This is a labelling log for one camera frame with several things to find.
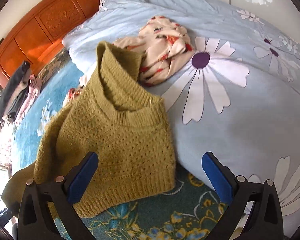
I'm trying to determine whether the mustard knitted sweater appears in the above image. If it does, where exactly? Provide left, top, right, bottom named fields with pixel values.
left=0, top=41, right=177, bottom=218

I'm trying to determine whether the blue floral bed blanket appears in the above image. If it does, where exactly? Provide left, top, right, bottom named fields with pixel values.
left=11, top=48, right=228, bottom=240

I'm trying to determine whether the dark folded garment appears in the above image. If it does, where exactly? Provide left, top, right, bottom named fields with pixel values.
left=0, top=61, right=32, bottom=121

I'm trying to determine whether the light blue floral duvet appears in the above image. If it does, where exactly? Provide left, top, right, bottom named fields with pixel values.
left=63, top=0, right=300, bottom=237

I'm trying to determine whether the orange wooden headboard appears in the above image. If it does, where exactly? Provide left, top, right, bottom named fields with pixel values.
left=0, top=0, right=100, bottom=89

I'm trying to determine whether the cream red printed garment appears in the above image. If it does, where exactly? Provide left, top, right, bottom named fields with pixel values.
left=114, top=16, right=195, bottom=86

